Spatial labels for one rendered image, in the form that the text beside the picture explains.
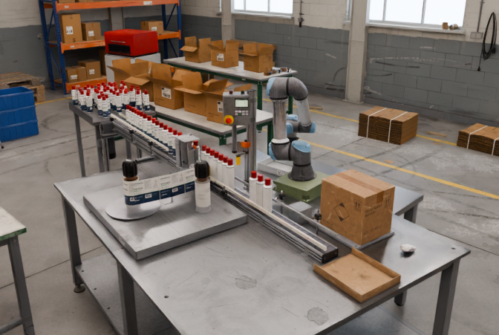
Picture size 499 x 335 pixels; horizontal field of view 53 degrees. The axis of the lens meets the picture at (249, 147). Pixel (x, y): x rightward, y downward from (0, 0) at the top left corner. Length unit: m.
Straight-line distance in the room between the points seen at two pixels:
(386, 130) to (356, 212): 4.35
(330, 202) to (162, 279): 0.96
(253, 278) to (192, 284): 0.28
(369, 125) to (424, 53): 1.80
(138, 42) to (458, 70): 4.93
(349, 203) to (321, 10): 6.88
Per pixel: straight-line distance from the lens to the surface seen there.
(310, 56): 9.44
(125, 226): 2.79
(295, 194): 3.13
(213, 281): 2.37
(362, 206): 2.55
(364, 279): 2.43
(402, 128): 6.80
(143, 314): 3.23
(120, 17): 11.18
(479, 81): 7.98
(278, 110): 3.14
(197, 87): 5.36
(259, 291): 2.31
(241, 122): 3.01
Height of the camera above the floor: 2.18
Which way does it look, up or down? 20 degrees down
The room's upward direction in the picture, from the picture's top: straight up
